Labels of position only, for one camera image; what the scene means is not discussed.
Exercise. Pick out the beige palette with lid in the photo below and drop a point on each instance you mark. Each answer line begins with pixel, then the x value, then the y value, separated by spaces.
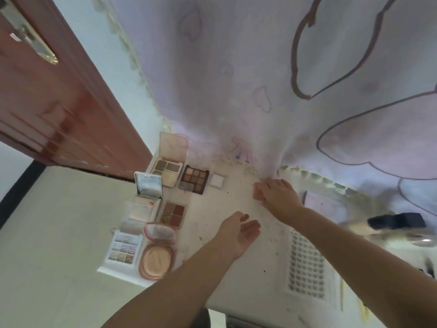
pixel 167 170

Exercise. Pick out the small four-pan red palette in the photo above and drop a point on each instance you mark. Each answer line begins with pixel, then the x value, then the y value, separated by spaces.
pixel 172 215

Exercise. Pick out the round pink powder compact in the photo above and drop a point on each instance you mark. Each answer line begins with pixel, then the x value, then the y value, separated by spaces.
pixel 157 261

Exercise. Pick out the false eyelash tray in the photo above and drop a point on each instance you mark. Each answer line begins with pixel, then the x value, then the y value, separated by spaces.
pixel 305 266

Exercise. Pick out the white table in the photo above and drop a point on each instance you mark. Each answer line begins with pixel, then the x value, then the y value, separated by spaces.
pixel 239 201

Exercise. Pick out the dark square foundation bottle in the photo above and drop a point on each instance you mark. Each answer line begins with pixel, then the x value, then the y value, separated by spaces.
pixel 411 220

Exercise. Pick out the person's right hand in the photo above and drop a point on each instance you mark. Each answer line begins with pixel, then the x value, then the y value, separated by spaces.
pixel 280 199

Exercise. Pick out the thin gold makeup brush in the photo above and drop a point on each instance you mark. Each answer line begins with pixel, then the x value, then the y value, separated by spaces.
pixel 342 293

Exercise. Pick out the white round bottle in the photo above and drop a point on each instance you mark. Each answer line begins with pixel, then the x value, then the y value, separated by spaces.
pixel 420 240

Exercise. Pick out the pastel eyeshadow palette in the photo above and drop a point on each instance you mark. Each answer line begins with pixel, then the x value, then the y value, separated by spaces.
pixel 124 249

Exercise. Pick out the nine-pan brown eyeshadow palette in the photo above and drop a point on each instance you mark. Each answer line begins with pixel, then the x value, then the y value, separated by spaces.
pixel 194 179

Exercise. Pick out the person's left forearm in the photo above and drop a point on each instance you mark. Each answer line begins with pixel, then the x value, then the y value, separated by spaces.
pixel 170 293

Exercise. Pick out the brown wooden door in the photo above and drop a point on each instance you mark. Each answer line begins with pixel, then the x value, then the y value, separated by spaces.
pixel 51 99

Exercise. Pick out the person's right forearm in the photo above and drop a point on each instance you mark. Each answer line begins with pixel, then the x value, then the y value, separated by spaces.
pixel 368 269

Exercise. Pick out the mirrored blush palette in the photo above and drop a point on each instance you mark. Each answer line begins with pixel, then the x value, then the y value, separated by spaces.
pixel 148 186

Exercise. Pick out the lilac heart print cloth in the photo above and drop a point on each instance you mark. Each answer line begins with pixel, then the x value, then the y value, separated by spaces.
pixel 239 64

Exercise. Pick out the person's left hand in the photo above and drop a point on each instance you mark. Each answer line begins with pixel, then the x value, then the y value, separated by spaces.
pixel 239 235

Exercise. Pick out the glass foundation bottle black cap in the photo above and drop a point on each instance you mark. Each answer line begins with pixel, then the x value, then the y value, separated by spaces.
pixel 362 228

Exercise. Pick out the person's grey trousers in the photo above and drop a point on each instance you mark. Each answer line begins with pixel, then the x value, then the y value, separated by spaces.
pixel 203 319

